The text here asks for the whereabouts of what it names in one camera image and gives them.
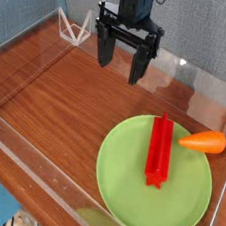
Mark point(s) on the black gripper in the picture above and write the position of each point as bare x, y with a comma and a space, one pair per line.
144, 35

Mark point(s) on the red star-shaped block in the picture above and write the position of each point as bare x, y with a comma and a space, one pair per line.
157, 164

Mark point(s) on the orange toy carrot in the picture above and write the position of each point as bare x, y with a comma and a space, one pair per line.
206, 141

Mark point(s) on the green round plate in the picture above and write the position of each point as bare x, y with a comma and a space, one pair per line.
146, 179

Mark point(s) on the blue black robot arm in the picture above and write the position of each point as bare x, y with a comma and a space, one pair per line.
135, 10

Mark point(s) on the clear acrylic barrier wall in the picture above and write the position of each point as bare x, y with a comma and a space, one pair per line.
57, 104

